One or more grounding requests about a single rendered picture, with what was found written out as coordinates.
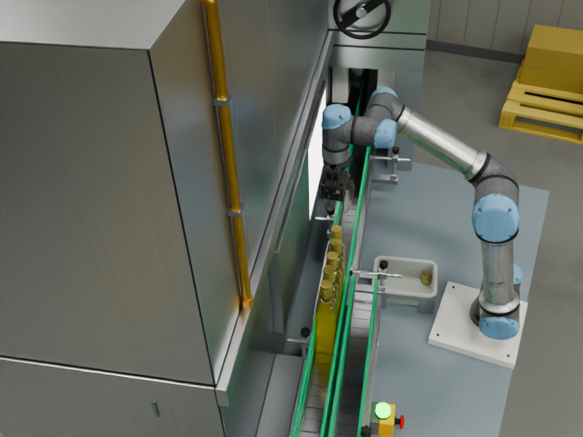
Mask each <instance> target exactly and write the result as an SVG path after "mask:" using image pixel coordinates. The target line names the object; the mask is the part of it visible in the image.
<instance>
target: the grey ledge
mask: <svg viewBox="0 0 583 437"><path fill-rule="evenodd" d="M303 365H304V360H302V357H301V356H294V355H281V354H276V355H275V359H274V363H273V367H272V373H271V377H270V381H269V384H268V388H267V391H266V395H265V402H264V406H263V409H262V413H261V416H260V420H259V426H258V431H257V434H256V437H289V433H290V429H291V424H292V416H293V412H294V408H295V403H296V399H297V394H298V387H299V383H300V378H301V374H302V369H303Z"/></svg>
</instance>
